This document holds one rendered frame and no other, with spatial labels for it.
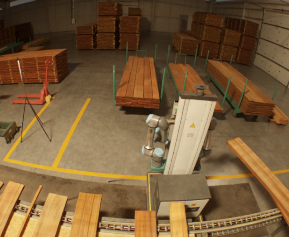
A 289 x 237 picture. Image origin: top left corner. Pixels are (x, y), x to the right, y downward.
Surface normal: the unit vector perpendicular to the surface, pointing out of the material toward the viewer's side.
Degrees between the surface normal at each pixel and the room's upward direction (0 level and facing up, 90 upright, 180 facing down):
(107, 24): 90
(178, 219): 0
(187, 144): 90
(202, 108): 90
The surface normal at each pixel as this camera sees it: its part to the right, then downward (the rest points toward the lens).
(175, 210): 0.07, -0.83
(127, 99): 0.00, 0.56
